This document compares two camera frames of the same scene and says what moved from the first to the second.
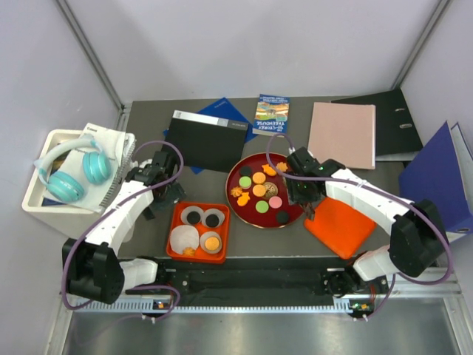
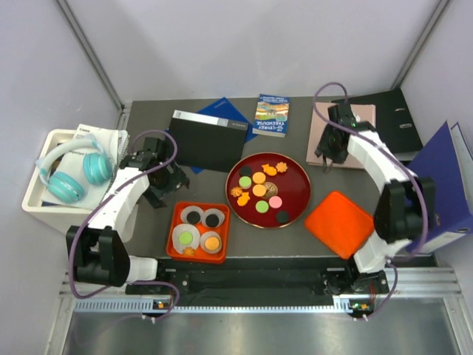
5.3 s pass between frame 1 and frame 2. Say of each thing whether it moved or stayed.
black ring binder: stayed
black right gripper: moved
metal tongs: moved
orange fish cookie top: stayed
